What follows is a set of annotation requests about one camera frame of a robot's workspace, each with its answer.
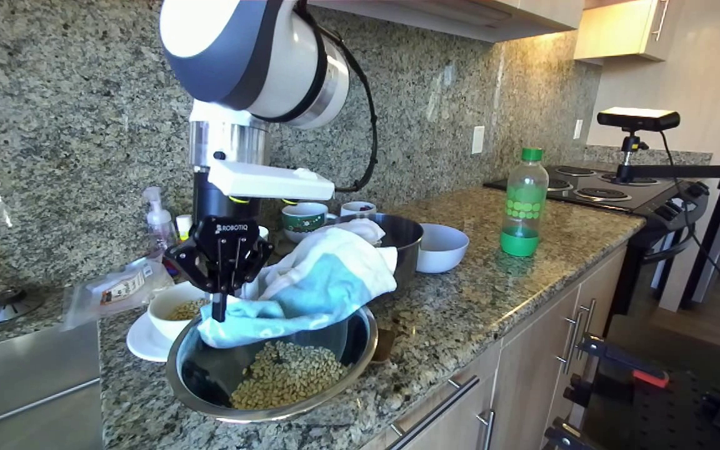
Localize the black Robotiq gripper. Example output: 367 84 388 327
163 170 277 325

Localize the blue and white towel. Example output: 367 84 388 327
195 217 400 354

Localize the grey bowl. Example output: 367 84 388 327
416 224 472 279

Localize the white bowl with grains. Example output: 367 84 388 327
145 281 216 345

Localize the wide shallow silver bowl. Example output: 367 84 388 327
163 304 381 429

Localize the deep steel mixing bowl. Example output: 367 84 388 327
365 214 427 291

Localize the red and yellow small bottle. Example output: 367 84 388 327
172 214 195 246

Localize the clear soap bottle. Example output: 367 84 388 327
140 185 182 260

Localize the clear plastic labelled bag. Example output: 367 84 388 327
62 256 175 325

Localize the white saucer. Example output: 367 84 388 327
123 310 175 365

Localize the white mug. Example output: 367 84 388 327
337 199 378 226

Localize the steel kitchen sink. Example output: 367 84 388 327
0 320 106 450

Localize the green capped plastic bottle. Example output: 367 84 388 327
498 147 550 264

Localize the black stove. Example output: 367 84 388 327
483 162 712 319

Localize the black clamp stand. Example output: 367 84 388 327
543 330 720 450

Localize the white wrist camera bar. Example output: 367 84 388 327
203 157 337 204

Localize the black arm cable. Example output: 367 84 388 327
295 2 382 195

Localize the steel cabinet handle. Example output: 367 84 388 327
385 372 483 450

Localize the black camera on stand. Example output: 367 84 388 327
596 106 720 189

